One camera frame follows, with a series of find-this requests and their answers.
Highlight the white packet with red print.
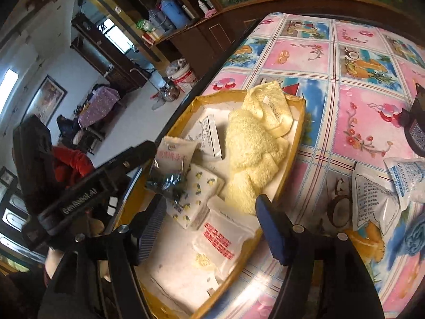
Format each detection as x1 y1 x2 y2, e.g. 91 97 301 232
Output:
156 136 200 173

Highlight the blue towel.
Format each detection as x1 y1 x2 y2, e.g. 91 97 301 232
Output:
393 221 425 256

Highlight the black electric motor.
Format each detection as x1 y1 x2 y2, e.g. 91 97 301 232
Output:
398 83 425 157

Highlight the printed tablecloth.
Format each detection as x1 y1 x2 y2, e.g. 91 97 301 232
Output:
139 11 425 319

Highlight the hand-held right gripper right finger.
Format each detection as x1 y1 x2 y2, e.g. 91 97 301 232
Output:
255 194 386 319

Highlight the white plastic bucket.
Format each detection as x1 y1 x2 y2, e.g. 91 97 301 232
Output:
166 59 197 94

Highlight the blue thermos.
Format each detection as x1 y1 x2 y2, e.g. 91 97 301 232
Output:
160 0 190 29

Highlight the dark wooden cabinet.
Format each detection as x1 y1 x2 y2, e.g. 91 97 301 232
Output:
156 0 425 74

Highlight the metal kettle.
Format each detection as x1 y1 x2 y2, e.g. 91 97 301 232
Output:
161 85 181 103

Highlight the small white box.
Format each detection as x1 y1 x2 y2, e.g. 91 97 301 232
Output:
198 115 223 158

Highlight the clear packet with red print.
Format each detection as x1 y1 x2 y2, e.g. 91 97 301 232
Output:
193 196 263 281

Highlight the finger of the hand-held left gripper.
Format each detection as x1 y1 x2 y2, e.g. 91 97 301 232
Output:
96 140 157 187

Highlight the person's left forearm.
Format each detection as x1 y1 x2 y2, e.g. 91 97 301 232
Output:
43 249 65 280

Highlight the tall dark wooden dresser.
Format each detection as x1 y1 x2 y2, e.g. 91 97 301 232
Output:
70 12 150 90

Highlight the yellow cardboard tray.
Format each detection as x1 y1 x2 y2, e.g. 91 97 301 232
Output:
111 90 307 319

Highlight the fluffy yellow towel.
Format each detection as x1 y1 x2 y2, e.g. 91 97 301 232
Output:
221 108 293 215

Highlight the grey water jug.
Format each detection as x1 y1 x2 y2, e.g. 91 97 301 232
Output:
148 9 173 32

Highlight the table with purple cloth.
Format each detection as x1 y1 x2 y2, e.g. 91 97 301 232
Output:
78 86 121 128

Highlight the white desiccant packet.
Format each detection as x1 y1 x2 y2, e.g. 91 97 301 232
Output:
383 157 425 211

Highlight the white packet with black print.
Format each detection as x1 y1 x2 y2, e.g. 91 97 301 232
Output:
352 163 402 236

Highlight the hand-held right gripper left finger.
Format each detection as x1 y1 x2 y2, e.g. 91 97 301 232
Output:
38 198 168 319

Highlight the silver foil packet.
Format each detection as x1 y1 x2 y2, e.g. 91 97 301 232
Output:
145 159 186 203

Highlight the framed wall picture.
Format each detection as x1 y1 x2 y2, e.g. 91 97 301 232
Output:
22 75 68 127

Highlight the flat white paper packet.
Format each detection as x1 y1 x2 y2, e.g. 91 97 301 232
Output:
146 239 220 309

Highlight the lemon print packet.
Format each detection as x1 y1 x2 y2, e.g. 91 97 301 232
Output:
166 163 226 230

